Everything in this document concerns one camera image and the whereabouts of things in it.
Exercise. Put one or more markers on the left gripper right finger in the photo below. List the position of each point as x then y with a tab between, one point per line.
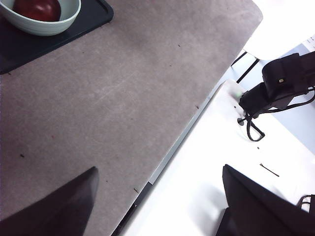
258	211

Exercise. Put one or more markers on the teal ribbed bowl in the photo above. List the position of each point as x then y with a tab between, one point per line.
44	28

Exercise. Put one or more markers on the black rectangular tray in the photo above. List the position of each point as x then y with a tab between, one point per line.
24	51

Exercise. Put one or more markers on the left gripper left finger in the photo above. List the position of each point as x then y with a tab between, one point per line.
49	214

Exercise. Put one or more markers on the dark purple plum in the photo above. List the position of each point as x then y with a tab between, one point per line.
37	9

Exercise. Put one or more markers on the black table frame bar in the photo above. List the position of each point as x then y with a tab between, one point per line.
238	58
248	70

